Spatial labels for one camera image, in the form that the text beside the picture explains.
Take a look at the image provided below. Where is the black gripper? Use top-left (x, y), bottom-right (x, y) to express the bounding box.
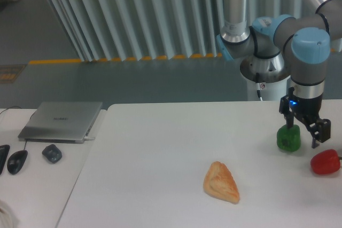
top-left (279, 87), bottom-right (331, 148)

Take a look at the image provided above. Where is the red bell pepper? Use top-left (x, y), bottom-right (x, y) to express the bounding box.
top-left (310, 149), bottom-right (341, 175)

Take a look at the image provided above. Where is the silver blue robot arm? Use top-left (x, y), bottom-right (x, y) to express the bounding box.
top-left (216, 0), bottom-right (341, 152)

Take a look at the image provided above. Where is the green bell pepper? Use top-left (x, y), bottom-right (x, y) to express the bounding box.
top-left (276, 124), bottom-right (301, 152)

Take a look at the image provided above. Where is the golden triangular pastry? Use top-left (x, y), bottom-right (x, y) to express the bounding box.
top-left (203, 161), bottom-right (240, 204)

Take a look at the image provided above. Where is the corrugated grey folding screen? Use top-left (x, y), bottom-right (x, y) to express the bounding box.
top-left (33, 0), bottom-right (342, 62)

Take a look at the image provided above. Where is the silver closed laptop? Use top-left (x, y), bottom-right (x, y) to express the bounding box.
top-left (18, 101), bottom-right (103, 143)

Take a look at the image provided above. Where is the dark grey small controller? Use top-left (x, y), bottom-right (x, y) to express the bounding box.
top-left (42, 144), bottom-right (63, 164)

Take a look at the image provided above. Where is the black computer mouse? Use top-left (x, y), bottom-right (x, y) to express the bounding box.
top-left (7, 150), bottom-right (28, 175)

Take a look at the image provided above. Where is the black keyboard edge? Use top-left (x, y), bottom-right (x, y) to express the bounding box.
top-left (0, 145), bottom-right (10, 175)

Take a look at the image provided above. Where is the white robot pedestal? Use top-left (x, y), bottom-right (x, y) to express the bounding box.
top-left (240, 53), bottom-right (290, 101)

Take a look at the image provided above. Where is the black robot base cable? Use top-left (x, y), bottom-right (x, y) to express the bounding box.
top-left (254, 72), bottom-right (263, 101)

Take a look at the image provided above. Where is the white laptop plug cable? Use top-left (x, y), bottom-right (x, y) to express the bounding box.
top-left (84, 109), bottom-right (105, 141)

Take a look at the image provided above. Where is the black mouse cable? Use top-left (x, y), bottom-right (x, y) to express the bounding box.
top-left (0, 106), bottom-right (41, 152)

